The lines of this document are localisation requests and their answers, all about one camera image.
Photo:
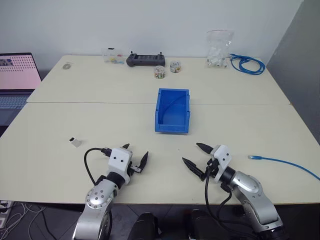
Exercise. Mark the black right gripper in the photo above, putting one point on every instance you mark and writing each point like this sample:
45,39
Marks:
212,167

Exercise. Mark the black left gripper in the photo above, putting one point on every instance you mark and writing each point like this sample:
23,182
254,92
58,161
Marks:
135,170

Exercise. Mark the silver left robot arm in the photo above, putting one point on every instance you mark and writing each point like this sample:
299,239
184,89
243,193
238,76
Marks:
96,200

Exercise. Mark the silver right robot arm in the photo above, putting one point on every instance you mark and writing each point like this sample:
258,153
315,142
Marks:
252,195

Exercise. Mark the small white connector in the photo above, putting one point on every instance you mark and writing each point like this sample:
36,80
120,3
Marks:
75,142

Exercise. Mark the blue plastic storage bin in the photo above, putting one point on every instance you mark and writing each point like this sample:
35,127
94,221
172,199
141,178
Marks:
172,120

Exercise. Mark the dark rounded shape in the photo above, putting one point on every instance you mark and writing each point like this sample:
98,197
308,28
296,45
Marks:
200,225
147,227

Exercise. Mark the small jar of colourful beads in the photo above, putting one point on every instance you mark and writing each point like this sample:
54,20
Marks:
159,72
175,67

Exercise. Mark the black handheld remote controller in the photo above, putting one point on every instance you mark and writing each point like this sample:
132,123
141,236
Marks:
146,60

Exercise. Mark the clear box of small parts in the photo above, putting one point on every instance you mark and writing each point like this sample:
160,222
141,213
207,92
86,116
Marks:
113,56

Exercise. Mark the clear bag of connectors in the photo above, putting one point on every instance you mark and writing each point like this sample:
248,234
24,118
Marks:
218,50

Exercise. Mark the small round grey disc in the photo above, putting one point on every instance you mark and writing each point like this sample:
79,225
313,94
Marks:
66,66

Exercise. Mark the white power strip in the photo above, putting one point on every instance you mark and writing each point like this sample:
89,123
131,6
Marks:
5,207

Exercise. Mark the open laptop with pink screen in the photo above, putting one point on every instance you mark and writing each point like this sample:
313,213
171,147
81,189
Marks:
15,75

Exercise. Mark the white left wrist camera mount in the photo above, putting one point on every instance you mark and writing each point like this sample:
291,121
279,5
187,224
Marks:
119,160

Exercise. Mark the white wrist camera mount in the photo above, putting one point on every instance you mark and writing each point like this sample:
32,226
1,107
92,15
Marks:
222,156
119,160

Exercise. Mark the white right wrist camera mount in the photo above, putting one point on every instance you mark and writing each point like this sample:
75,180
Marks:
222,156

